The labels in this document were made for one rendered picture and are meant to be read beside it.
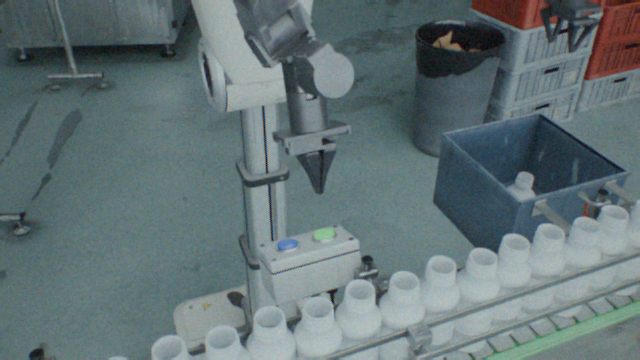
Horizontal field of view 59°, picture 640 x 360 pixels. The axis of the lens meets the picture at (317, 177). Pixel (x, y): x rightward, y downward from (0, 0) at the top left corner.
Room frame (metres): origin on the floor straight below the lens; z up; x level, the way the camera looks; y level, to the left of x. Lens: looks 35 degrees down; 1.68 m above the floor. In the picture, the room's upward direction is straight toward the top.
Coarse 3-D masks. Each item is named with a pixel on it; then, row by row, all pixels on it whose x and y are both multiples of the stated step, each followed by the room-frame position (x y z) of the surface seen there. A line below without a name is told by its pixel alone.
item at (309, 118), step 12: (288, 96) 0.71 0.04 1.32; (300, 96) 0.70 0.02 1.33; (288, 108) 0.71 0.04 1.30; (300, 108) 0.70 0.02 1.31; (312, 108) 0.70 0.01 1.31; (324, 108) 0.71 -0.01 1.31; (300, 120) 0.69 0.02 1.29; (312, 120) 0.69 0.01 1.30; (324, 120) 0.70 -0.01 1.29; (336, 120) 0.75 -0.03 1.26; (276, 132) 0.72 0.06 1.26; (288, 132) 0.71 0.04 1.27; (300, 132) 0.69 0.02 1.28; (312, 132) 0.69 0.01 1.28; (324, 132) 0.69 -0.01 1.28; (336, 132) 0.70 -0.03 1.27; (348, 132) 0.70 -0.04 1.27; (288, 144) 0.67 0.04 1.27
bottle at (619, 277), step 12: (636, 204) 0.67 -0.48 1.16; (636, 216) 0.66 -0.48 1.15; (636, 228) 0.65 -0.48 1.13; (636, 240) 0.64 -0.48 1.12; (624, 252) 0.65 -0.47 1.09; (624, 264) 0.64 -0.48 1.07; (636, 264) 0.64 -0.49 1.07; (624, 276) 0.64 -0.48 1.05; (636, 276) 0.64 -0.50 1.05; (636, 288) 0.64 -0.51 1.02
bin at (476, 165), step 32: (480, 128) 1.28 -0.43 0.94; (512, 128) 1.32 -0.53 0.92; (544, 128) 1.33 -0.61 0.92; (448, 160) 1.21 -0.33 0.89; (480, 160) 1.29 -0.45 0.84; (512, 160) 1.33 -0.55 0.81; (544, 160) 1.30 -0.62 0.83; (576, 160) 1.21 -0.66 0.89; (608, 160) 1.13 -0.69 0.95; (448, 192) 1.19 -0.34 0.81; (480, 192) 1.08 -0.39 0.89; (544, 192) 1.27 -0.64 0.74; (576, 192) 1.02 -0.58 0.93; (480, 224) 1.06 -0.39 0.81; (512, 224) 0.96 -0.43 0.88
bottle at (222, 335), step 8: (216, 328) 0.44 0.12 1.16; (224, 328) 0.44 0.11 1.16; (232, 328) 0.44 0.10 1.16; (208, 336) 0.43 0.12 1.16; (216, 336) 0.44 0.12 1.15; (224, 336) 0.44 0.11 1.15; (232, 336) 0.44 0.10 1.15; (208, 344) 0.41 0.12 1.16; (216, 344) 0.44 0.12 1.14; (224, 344) 0.45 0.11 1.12; (232, 344) 0.41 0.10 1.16; (208, 352) 0.41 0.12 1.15; (216, 352) 0.41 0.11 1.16; (224, 352) 0.41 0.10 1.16; (232, 352) 0.41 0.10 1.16; (240, 352) 0.43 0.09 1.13
